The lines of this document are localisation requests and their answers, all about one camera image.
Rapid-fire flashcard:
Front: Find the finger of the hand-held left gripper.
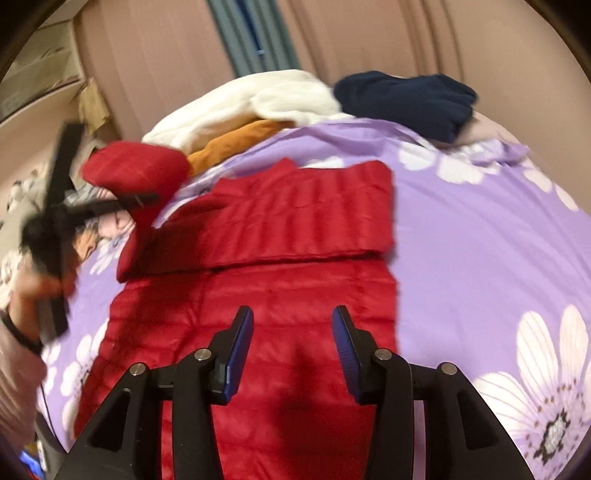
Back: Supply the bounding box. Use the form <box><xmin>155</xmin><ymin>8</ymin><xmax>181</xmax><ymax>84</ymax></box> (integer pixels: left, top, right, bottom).
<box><xmin>81</xmin><ymin>193</ymin><xmax>160</xmax><ymax>219</ymax></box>

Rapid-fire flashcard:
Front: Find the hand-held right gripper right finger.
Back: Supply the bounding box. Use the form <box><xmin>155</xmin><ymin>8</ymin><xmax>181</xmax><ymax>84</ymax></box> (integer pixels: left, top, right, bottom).
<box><xmin>331</xmin><ymin>305</ymin><xmax>525</xmax><ymax>480</ymax></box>

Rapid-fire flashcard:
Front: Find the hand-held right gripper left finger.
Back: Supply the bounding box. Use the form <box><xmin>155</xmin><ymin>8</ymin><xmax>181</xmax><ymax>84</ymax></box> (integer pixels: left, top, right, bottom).
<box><xmin>54</xmin><ymin>305</ymin><xmax>254</xmax><ymax>480</ymax></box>

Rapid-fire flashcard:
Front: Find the red down jacket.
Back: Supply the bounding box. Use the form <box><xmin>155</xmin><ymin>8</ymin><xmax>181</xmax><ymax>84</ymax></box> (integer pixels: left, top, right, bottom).
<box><xmin>74</xmin><ymin>141</ymin><xmax>400</xmax><ymax>480</ymax></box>

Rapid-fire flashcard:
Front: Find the person's left forearm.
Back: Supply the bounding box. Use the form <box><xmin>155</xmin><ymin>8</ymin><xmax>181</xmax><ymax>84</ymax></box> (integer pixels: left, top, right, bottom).
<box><xmin>0</xmin><ymin>314</ymin><xmax>48</xmax><ymax>450</ymax></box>

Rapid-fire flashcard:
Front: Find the person's left hand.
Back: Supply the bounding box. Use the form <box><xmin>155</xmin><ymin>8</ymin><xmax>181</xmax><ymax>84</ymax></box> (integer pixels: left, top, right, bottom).
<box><xmin>8</xmin><ymin>258</ymin><xmax>79</xmax><ymax>324</ymax></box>

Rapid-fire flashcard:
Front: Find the pink garment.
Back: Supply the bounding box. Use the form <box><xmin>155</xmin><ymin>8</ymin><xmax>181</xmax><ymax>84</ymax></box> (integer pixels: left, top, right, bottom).
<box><xmin>69</xmin><ymin>185</ymin><xmax>139</xmax><ymax>259</ymax></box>

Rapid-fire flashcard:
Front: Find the orange garment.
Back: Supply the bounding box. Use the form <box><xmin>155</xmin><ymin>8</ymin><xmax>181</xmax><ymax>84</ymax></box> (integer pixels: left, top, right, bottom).
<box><xmin>187</xmin><ymin>119</ymin><xmax>296</xmax><ymax>176</ymax></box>

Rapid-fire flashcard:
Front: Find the purple floral bed sheet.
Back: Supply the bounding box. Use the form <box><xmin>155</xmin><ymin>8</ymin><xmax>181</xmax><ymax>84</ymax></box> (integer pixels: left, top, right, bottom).
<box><xmin>37</xmin><ymin>115</ymin><xmax>591</xmax><ymax>480</ymax></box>

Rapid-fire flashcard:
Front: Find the pink curtain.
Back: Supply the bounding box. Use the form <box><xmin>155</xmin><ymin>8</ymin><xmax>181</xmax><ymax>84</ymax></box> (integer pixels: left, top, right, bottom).
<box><xmin>74</xmin><ymin>0</ymin><xmax>591</xmax><ymax>153</ymax></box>

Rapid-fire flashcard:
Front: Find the white fleece garment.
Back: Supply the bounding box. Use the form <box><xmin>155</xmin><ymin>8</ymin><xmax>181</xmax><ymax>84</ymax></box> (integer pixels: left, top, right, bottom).
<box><xmin>142</xmin><ymin>69</ymin><xmax>343</xmax><ymax>155</ymax></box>

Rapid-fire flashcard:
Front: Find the blue-grey curtain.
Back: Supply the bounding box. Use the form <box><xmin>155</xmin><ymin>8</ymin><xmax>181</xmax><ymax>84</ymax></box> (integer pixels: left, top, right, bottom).
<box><xmin>206</xmin><ymin>0</ymin><xmax>301</xmax><ymax>79</ymax></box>

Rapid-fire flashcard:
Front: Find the navy fleece garment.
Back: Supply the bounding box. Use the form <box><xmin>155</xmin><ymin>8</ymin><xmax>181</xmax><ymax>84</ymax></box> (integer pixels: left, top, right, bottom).
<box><xmin>333</xmin><ymin>71</ymin><xmax>478</xmax><ymax>144</ymax></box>

